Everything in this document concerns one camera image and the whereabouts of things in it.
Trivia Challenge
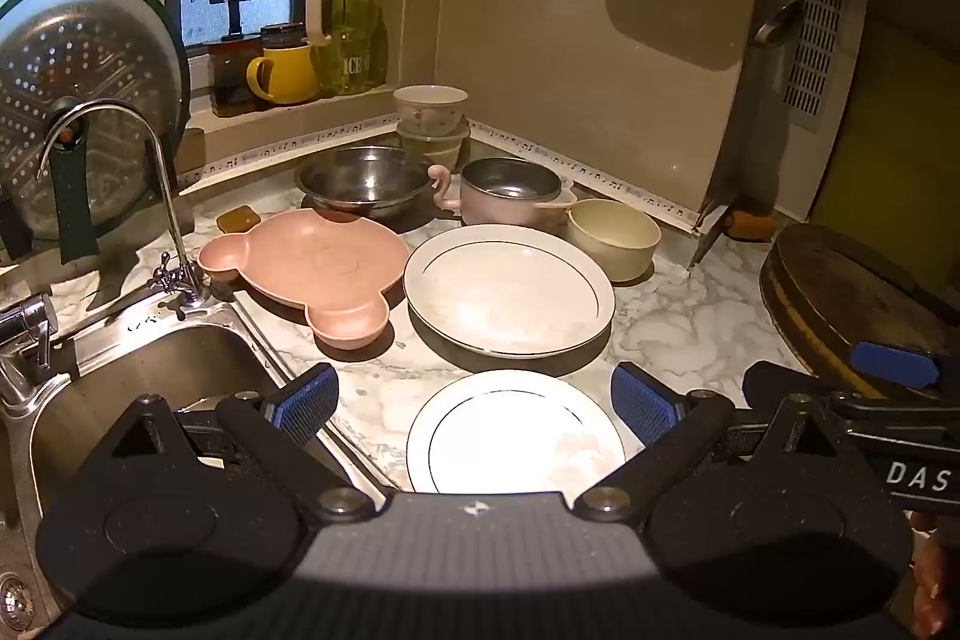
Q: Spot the dark brown jar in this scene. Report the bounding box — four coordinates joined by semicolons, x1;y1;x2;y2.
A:
206;36;263;118

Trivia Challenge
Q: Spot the large white plate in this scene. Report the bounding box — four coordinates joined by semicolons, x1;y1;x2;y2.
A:
403;224;616;357

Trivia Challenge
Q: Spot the stainless steel sink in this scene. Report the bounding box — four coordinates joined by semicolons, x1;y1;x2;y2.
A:
0;299;391;626

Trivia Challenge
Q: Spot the orange object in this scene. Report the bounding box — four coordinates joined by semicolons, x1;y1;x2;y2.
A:
724;209;777;241

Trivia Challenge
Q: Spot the chrome tap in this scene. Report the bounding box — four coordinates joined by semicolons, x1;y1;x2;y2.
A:
0;293;59;408

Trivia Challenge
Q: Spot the round steamer lid green rim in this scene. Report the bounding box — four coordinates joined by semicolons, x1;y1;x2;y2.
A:
0;0;192;262

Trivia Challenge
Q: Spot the white vent grille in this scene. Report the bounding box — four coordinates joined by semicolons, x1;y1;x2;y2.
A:
782;0;852;131

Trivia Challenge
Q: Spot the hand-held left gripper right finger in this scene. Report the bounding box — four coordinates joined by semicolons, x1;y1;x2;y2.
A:
574;362;856;525

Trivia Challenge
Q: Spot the pink bear-shaped plate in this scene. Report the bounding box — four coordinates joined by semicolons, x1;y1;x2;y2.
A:
196;207;412;352

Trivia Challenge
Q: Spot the cream bowl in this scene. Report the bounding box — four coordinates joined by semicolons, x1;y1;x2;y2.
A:
565;197;662;283

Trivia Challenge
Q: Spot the brown soap bar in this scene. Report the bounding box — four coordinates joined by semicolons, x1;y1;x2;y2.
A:
217;203;260;234

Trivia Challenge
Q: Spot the yellow mug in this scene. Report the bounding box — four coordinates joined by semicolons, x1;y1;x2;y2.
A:
246;42;320;106

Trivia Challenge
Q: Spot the round wooden cutting board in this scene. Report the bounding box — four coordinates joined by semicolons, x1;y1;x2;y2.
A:
759;222;960;401

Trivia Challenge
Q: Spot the music note edge tape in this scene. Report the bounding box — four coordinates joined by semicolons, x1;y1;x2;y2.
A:
176;115;710;232

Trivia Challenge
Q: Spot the white floral bowl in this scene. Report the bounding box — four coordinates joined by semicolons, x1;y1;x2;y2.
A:
392;84;470;136

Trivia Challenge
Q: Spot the pink pot with handle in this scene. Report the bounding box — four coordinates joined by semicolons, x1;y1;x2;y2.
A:
433;156;578;230

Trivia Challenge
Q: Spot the person's right hand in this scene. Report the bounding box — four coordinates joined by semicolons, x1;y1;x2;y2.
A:
910;511;947;637

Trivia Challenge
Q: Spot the stainless steel bowl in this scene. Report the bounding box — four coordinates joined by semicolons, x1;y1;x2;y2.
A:
295;145;443;220

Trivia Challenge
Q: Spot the chrome gooseneck faucet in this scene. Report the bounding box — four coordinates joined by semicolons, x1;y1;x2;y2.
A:
37;98;233;311

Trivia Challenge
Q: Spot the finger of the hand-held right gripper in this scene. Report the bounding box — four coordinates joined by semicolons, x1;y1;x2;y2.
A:
742;361;837;417
850;340;960;395

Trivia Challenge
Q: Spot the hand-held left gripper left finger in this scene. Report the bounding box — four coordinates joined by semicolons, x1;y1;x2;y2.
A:
90;362;376;525

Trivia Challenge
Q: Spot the small white plate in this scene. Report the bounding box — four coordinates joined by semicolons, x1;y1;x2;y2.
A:
405;368;627;495

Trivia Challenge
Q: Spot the clear plastic container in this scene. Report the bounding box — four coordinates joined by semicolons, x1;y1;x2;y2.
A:
396;119;472;172

